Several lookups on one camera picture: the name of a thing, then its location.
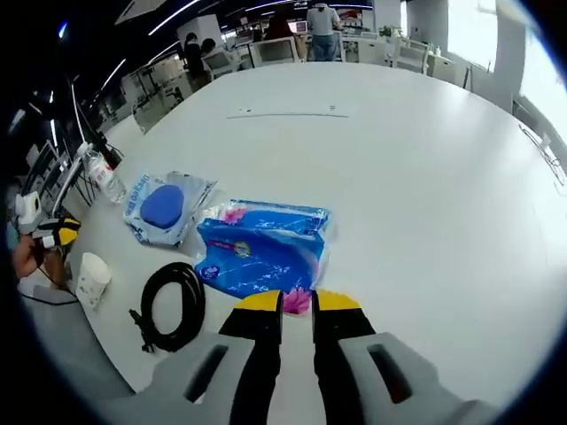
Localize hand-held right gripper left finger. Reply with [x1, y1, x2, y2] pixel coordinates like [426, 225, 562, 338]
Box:
[105, 290, 284, 425]

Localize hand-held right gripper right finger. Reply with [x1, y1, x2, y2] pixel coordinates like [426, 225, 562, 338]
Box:
[311, 288, 501, 425]

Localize white printed paper cup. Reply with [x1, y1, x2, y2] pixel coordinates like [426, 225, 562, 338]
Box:
[74, 251, 113, 310]

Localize clear water bottle red label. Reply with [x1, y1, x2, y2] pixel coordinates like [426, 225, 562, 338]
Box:
[83, 143, 128, 205]

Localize blue wet-wipes packet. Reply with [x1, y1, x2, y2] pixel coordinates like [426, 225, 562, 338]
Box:
[122, 169, 220, 248]

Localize blue flowered tissue pack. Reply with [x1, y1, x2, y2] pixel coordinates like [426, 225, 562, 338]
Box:
[194, 198, 334, 316]

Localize black cable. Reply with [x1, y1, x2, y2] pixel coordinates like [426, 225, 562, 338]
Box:
[128, 261, 207, 354]

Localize person's left hand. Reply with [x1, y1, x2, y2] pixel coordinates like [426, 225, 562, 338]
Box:
[12, 233, 68, 288]

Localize white table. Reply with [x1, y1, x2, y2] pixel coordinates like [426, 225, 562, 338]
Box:
[64, 60, 567, 420]

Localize white office chair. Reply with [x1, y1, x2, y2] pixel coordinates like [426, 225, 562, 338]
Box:
[247, 37, 303, 68]
[203, 48, 243, 81]

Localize white table cable cover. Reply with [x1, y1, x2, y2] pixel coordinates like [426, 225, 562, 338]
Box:
[226, 104, 351, 121]

